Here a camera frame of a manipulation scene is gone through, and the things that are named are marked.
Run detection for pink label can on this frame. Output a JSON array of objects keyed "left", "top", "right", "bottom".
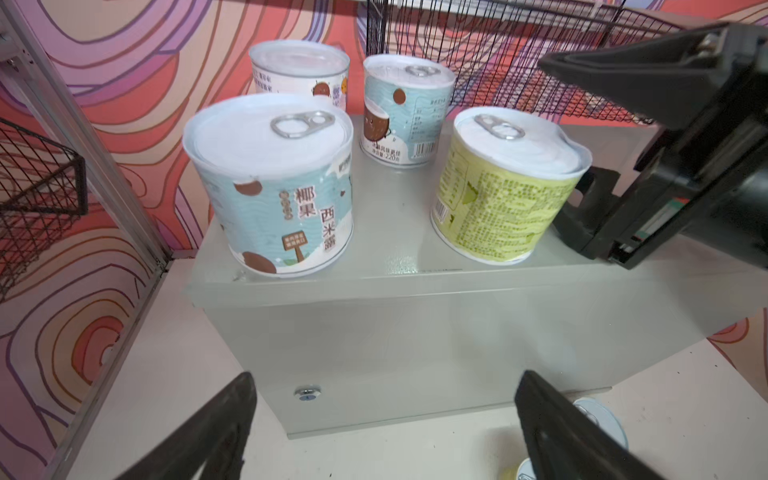
[{"left": 248, "top": 40, "right": 351, "bottom": 110}]

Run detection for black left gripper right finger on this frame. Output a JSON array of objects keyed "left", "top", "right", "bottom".
[{"left": 515, "top": 370, "right": 661, "bottom": 480}]

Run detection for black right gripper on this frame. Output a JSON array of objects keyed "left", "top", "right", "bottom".
[{"left": 538, "top": 23, "right": 767, "bottom": 269}]

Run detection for black wire basket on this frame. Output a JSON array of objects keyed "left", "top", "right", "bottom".
[
  {"left": 1, "top": 119, "right": 88, "bottom": 299},
  {"left": 365, "top": 1, "right": 681, "bottom": 124}
]

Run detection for teal label can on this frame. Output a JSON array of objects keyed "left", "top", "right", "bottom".
[{"left": 182, "top": 93, "right": 354, "bottom": 278}]

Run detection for black wire basket back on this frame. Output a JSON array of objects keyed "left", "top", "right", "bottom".
[{"left": 365, "top": 1, "right": 681, "bottom": 124}]

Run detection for blue label can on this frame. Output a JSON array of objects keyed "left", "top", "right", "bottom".
[{"left": 573, "top": 397, "right": 629, "bottom": 450}]

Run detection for light blue can front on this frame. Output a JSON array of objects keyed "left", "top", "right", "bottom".
[{"left": 360, "top": 54, "right": 456, "bottom": 168}]

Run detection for black wire basket left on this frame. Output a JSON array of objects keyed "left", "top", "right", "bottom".
[{"left": 1, "top": 119, "right": 88, "bottom": 299}]

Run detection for grey metal cabinet box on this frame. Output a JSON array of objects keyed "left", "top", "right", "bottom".
[{"left": 187, "top": 125, "right": 767, "bottom": 437}]

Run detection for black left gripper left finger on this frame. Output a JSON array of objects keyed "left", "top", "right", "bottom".
[{"left": 119, "top": 372, "right": 257, "bottom": 479}]

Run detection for yellow green label can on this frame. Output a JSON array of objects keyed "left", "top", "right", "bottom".
[{"left": 498, "top": 458, "right": 536, "bottom": 480}]

